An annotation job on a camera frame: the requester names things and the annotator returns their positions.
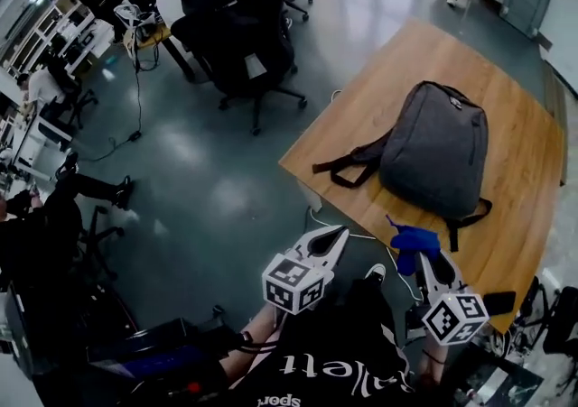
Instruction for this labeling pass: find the white table leg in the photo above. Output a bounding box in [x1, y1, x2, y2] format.
[295, 172, 324, 212]

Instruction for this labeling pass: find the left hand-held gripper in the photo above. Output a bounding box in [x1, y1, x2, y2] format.
[261, 224, 351, 317]

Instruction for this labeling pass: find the white workbench row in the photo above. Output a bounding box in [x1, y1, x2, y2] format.
[0, 3, 114, 171]

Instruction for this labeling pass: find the white cable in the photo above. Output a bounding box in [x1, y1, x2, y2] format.
[308, 205, 424, 302]

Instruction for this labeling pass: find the grey backpack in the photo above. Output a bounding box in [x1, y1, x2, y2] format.
[312, 79, 493, 253]

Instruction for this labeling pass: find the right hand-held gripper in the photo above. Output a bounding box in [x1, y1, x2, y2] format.
[415, 248, 492, 347]

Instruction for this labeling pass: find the person's left forearm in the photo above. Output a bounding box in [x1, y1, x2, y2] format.
[219, 305, 290, 391]

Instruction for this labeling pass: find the white mesh office chair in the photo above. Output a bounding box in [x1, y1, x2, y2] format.
[112, 0, 159, 59]

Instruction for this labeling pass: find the person's white shoe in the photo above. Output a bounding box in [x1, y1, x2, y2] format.
[362, 263, 388, 285]

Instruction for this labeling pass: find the black mesh office chair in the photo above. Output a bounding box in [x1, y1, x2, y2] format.
[170, 0, 309, 136]

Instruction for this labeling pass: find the wooden plank stack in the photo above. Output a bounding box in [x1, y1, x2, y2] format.
[539, 60, 569, 188]

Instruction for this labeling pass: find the black smartphone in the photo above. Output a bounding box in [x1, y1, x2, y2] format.
[482, 291, 517, 317]

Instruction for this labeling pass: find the blue cloth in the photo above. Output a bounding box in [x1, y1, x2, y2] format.
[385, 214, 443, 277]

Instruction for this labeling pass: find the black equipment case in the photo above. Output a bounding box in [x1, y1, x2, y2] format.
[83, 305, 236, 407]

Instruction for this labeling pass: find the person's right forearm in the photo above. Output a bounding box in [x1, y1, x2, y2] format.
[417, 336, 449, 391]

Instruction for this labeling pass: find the black glossy desk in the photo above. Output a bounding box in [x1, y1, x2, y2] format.
[451, 350, 545, 407]

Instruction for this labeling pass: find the black power adapter with cable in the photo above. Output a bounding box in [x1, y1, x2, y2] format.
[80, 28, 162, 162]

